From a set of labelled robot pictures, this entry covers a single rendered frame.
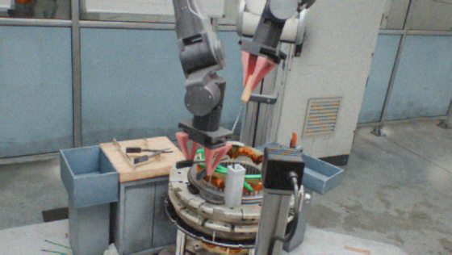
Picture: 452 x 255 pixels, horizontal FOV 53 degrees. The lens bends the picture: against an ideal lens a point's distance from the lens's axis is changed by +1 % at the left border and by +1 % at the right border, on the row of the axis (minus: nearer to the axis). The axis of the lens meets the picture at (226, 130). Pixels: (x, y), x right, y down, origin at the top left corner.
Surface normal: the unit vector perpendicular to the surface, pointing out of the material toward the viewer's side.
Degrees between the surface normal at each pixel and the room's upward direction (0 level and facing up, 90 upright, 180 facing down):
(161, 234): 90
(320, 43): 90
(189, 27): 77
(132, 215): 90
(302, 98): 90
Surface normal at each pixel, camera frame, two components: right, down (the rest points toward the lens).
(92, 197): 0.49, 0.37
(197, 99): -0.20, 0.30
